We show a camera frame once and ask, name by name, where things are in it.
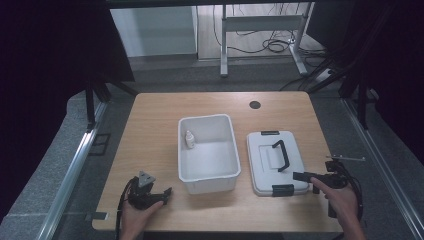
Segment right hand-held gripper black cable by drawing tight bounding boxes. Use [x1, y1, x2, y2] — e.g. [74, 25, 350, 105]
[339, 163, 365, 222]

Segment person's right hand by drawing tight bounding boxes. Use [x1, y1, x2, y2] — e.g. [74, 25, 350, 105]
[309, 176, 361, 233]

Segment white panel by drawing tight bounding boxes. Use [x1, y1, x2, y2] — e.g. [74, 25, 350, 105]
[109, 6, 199, 59]

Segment black metal stand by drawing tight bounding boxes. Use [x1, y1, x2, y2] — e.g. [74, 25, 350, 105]
[306, 49, 378, 131]
[84, 77, 140, 132]

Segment black cables on floor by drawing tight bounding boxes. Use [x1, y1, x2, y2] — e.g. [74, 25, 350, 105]
[212, 3, 330, 56]

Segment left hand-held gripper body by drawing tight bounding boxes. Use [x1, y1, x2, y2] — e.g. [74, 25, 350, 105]
[127, 170, 165, 211]

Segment white power strip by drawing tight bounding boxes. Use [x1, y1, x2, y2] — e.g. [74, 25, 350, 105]
[314, 67, 335, 85]

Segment left hand-held gripper black cable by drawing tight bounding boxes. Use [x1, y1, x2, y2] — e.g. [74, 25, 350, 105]
[114, 177, 140, 240]

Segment small white bottle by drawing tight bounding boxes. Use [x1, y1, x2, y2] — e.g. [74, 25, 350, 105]
[184, 130, 197, 150]

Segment aluminium rail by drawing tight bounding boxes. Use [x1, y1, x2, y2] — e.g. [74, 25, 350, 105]
[35, 99, 110, 240]
[341, 97, 424, 240]

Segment white plastic storage bin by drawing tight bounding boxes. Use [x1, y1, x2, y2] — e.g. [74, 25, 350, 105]
[177, 113, 242, 196]

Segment black square floor bracket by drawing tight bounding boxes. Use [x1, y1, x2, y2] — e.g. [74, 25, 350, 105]
[88, 132, 112, 157]

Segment black curtain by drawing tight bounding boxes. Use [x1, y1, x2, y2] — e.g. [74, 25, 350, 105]
[305, 0, 424, 165]
[0, 0, 136, 223]

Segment white lid with black handle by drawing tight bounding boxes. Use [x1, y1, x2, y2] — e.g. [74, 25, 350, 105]
[246, 130, 311, 198]

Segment person's left hand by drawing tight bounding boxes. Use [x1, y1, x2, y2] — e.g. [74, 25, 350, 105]
[119, 200, 165, 238]

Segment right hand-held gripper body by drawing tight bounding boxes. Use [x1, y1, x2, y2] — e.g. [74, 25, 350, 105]
[314, 154, 366, 220]

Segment white metal desk frame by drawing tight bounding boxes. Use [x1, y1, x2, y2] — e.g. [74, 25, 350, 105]
[219, 2, 315, 79]

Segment grey metal bracket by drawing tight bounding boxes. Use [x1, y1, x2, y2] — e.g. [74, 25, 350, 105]
[84, 211, 110, 222]

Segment hand-held gripper black cable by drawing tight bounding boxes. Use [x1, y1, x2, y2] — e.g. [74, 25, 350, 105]
[114, 177, 140, 240]
[339, 163, 365, 222]

